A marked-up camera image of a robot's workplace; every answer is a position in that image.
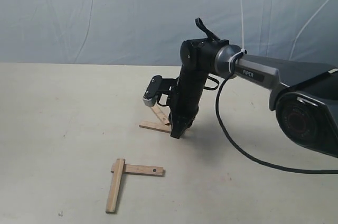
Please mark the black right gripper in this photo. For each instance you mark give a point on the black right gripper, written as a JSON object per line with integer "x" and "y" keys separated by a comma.
{"x": 185, "y": 100}

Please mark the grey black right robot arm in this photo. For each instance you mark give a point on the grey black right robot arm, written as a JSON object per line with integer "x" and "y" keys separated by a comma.
{"x": 302, "y": 94}

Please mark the blue-grey backdrop cloth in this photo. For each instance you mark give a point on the blue-grey backdrop cloth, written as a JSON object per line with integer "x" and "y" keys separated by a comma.
{"x": 150, "y": 32}

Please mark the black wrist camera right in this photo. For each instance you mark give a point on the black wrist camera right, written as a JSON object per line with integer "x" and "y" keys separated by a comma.
{"x": 157, "y": 87}

